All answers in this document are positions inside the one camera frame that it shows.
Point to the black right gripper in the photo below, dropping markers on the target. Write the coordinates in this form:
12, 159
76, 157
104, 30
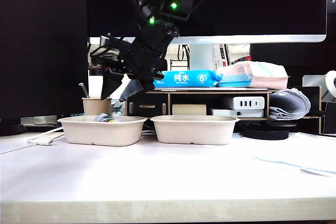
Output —
144, 61

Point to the white carton with red print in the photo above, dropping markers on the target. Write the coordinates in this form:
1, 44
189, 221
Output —
219, 56

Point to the pink tissue pack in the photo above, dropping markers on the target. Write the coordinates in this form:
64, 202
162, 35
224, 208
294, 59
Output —
262, 75

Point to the white multi-port charger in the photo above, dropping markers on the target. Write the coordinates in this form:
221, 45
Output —
246, 102

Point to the silver metal stand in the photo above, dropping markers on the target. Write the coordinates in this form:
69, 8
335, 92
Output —
312, 81

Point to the white paper sheets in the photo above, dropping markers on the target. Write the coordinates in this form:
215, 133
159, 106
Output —
302, 153

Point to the folded grey paper stack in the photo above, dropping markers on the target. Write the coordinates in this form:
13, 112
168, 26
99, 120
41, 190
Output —
288, 103

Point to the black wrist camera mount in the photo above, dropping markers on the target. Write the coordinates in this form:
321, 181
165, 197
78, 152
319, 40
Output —
107, 45

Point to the wooden desk shelf organizer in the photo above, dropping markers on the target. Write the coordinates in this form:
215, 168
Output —
147, 96

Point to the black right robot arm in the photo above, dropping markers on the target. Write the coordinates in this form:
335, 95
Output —
168, 3

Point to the white flat box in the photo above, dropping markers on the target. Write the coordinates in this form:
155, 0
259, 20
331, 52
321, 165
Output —
225, 112

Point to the beige cardboard box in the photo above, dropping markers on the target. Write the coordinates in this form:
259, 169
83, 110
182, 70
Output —
187, 110

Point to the beige paper cup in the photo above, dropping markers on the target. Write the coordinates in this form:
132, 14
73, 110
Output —
93, 107

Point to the white monitor stand column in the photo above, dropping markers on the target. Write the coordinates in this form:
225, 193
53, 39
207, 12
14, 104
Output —
200, 56

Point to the penguin doll light blue dress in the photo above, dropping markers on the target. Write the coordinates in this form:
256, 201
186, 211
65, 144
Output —
105, 117

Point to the white tape roll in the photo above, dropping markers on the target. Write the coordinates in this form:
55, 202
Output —
331, 82

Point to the blue wet wipes pack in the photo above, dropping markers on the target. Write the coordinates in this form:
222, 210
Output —
189, 78

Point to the silver pen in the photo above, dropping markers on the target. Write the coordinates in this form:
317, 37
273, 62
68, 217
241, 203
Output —
84, 91

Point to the black panel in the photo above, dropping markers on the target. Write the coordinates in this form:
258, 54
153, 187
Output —
42, 51

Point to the beige paper box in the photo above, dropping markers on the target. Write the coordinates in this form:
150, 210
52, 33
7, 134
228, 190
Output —
194, 130
101, 132

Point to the black box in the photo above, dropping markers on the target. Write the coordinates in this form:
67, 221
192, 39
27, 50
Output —
329, 117

